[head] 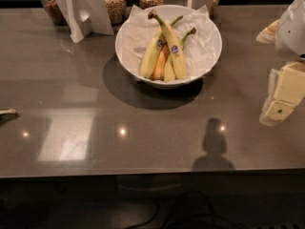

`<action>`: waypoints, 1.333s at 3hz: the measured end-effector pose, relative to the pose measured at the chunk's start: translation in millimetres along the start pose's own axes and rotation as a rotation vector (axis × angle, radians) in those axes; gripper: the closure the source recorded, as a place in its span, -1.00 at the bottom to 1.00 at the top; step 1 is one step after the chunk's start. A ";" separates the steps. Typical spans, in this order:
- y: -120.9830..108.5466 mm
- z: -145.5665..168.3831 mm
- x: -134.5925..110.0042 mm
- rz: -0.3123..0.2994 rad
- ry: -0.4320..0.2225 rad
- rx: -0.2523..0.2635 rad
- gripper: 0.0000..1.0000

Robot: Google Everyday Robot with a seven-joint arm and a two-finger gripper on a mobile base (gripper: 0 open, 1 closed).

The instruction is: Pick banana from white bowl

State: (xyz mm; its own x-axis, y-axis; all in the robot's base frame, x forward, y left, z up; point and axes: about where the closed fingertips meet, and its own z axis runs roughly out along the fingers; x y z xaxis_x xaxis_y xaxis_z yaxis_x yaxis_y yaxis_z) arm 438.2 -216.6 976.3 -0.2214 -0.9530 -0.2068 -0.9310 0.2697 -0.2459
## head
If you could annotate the white folded card stand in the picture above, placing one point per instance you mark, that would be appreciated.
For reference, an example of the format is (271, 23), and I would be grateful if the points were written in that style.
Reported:
(85, 17)

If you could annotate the white bowl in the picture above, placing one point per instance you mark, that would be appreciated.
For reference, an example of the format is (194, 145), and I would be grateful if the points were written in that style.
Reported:
(127, 38)

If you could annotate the banana stem at left edge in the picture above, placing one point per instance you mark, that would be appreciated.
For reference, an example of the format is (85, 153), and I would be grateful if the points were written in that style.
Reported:
(8, 112)

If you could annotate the small lower yellow banana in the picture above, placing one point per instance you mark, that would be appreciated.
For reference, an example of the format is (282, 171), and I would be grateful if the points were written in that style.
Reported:
(169, 71)

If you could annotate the left glass jar of nuts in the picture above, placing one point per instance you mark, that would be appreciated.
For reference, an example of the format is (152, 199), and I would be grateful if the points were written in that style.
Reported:
(53, 11)

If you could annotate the far right glass jar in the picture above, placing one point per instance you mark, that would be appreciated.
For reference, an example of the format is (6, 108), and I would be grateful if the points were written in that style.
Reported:
(213, 7)

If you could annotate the white paper liner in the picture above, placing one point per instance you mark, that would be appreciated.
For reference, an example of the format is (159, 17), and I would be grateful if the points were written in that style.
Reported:
(200, 48)

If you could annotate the orange-tinted middle banana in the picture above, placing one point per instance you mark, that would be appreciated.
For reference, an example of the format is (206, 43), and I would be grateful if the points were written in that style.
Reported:
(159, 69)

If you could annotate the middle glass jar of grains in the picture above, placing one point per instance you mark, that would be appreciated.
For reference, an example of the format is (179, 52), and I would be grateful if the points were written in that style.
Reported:
(116, 10)

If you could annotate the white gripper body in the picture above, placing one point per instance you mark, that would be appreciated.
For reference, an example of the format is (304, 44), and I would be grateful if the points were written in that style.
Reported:
(292, 32)

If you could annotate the bread piece behind gripper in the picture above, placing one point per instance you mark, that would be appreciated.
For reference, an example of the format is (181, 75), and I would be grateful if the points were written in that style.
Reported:
(267, 35)

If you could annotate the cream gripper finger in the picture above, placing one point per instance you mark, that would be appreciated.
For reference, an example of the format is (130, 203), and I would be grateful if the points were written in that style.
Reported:
(286, 90)

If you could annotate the yellow banana with sticker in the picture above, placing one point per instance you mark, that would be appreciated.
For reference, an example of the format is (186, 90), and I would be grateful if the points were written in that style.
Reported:
(173, 44)
(152, 51)

